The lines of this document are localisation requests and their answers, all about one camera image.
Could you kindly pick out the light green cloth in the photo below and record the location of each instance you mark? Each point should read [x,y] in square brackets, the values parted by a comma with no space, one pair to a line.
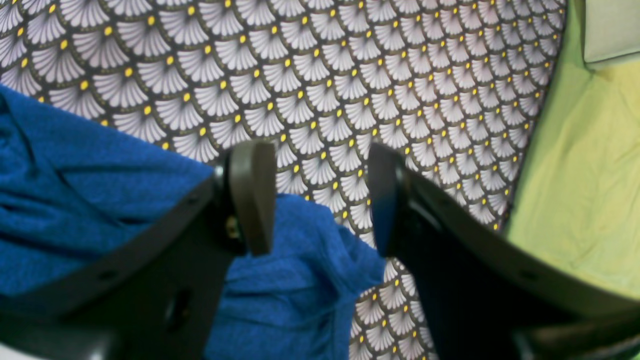
[577,203]

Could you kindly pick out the fan-patterned tablecloth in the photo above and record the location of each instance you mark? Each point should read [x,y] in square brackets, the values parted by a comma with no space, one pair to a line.
[456,85]

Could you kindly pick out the white plastic bin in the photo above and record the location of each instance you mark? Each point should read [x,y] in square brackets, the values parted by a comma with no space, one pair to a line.
[611,33]

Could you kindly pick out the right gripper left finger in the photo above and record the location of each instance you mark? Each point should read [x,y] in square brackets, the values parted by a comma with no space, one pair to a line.
[155,298]

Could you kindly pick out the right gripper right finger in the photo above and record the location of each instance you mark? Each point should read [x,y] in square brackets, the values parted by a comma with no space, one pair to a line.
[484,298]

